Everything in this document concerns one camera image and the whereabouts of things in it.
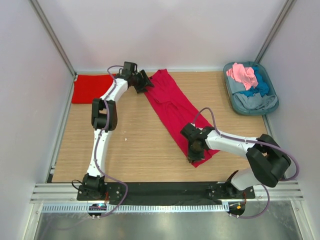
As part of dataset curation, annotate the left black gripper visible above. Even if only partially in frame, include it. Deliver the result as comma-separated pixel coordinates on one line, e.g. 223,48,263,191
131,70,154,94

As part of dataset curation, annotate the magenta t-shirt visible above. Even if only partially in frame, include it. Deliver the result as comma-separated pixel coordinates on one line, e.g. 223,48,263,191
144,69,221,168

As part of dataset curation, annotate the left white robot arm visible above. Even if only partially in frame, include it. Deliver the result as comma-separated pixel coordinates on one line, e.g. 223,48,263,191
77,61,154,201

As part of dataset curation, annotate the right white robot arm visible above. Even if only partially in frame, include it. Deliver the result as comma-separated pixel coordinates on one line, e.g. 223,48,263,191
180,123,292,198

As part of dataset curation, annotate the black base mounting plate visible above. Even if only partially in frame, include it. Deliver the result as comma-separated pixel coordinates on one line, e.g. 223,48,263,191
76,181,256,206

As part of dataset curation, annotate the folded red t-shirt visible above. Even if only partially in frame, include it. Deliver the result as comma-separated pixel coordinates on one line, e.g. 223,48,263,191
71,74,113,104

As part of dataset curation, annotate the grey t-shirt in basket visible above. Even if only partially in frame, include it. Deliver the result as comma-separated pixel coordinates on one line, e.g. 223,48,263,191
227,76,278,111

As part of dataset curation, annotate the teal plastic laundry basket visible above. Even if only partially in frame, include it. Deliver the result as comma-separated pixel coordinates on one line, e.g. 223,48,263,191
223,61,279,116

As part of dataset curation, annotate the blue t-shirt in basket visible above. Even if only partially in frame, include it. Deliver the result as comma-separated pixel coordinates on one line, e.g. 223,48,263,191
240,66,270,97

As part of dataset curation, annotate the pink t-shirt in basket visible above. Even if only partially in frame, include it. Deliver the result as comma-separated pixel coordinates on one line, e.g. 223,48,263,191
226,62,258,91

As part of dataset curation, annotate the aluminium front rail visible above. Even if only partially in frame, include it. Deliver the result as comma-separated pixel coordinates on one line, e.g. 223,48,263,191
29,180,304,204

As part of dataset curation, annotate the slotted cable duct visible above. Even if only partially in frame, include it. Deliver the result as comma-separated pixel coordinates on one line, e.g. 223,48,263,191
41,202,229,214

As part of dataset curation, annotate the left aluminium frame post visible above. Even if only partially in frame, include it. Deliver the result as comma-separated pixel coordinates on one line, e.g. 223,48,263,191
28,0,77,78

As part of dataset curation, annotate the aluminium frame post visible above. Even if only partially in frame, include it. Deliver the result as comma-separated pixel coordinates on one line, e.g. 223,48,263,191
254,0,297,63
28,0,77,78

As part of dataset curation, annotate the right aluminium frame post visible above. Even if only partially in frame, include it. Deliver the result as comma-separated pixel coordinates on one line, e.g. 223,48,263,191
254,0,297,63

